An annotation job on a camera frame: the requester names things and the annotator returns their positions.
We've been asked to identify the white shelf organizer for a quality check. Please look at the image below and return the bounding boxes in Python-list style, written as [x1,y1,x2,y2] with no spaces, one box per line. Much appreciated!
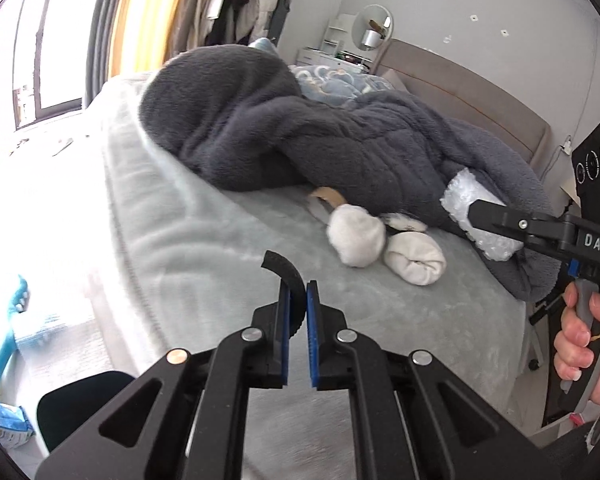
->
[325,15,354,52]

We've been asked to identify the yellow curtain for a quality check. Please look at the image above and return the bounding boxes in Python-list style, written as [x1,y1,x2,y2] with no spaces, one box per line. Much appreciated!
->
[110,0,192,82]

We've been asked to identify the silver table lamp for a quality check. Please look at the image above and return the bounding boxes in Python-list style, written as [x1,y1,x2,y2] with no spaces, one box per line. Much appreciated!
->
[362,27,385,67]

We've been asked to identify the bed with pale cover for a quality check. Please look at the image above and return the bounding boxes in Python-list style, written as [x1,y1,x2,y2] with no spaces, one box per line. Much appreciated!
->
[87,72,531,480]

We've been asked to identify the window with dark frame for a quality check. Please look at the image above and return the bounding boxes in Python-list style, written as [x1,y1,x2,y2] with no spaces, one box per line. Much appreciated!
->
[0,0,107,132]

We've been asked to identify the black curved foam piece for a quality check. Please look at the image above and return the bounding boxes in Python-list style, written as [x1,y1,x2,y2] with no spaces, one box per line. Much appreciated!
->
[261,251,306,339]

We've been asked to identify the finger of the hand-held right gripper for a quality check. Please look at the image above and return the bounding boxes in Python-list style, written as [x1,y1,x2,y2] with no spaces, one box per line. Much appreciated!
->
[480,227,571,262]
[467,199,568,234]

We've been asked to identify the white sock ball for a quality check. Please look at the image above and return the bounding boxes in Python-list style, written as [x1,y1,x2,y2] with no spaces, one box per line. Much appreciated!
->
[326,205,387,267]
[383,232,447,287]

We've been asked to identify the beige coat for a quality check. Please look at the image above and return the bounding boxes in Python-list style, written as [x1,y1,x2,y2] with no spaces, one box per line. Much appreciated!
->
[172,0,226,53]

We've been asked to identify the white dresser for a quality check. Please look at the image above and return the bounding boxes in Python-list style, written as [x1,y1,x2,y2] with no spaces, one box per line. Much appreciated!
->
[296,47,372,74]

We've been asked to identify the blue printed packet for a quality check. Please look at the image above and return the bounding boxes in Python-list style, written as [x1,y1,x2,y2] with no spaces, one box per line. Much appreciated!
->
[0,394,36,449]

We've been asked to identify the blue patterned duvet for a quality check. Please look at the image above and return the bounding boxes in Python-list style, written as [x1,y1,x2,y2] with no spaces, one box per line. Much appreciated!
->
[287,62,397,107]

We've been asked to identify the pale blue bubble wrap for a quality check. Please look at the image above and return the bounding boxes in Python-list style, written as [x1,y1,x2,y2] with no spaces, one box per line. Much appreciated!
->
[14,314,67,352]

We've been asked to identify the brown tape roll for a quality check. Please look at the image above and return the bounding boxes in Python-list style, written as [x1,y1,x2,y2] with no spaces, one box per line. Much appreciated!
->
[307,186,349,222]

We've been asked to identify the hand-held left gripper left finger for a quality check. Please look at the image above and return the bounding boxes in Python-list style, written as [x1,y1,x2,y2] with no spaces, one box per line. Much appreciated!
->
[35,280,293,480]

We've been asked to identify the dark grey pants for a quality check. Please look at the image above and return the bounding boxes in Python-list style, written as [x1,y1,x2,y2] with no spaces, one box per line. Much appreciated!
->
[270,0,297,47]

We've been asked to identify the dark grey fleece blanket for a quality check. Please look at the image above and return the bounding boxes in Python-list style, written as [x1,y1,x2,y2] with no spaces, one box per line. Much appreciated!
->
[139,45,557,302]

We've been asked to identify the round mirror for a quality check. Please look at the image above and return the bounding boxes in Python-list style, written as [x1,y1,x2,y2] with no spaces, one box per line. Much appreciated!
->
[352,5,395,52]

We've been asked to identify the clear bubble wrap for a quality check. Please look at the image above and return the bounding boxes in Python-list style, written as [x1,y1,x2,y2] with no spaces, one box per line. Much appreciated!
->
[440,169,526,262]

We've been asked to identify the beige padded headboard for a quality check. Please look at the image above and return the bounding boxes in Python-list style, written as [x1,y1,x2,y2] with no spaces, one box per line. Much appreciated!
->
[372,40,552,177]

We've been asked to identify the black and white small item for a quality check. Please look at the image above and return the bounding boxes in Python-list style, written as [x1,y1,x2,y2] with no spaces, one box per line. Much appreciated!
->
[380,212,429,234]

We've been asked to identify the grey curtain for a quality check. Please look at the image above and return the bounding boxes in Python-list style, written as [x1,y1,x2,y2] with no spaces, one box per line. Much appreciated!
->
[82,0,132,112]

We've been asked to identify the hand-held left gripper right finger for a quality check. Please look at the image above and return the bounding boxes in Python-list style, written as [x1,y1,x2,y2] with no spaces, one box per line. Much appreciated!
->
[305,280,563,480]

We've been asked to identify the dark bin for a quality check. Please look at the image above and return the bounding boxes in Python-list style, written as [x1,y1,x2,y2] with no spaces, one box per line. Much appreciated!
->
[36,371,142,454]

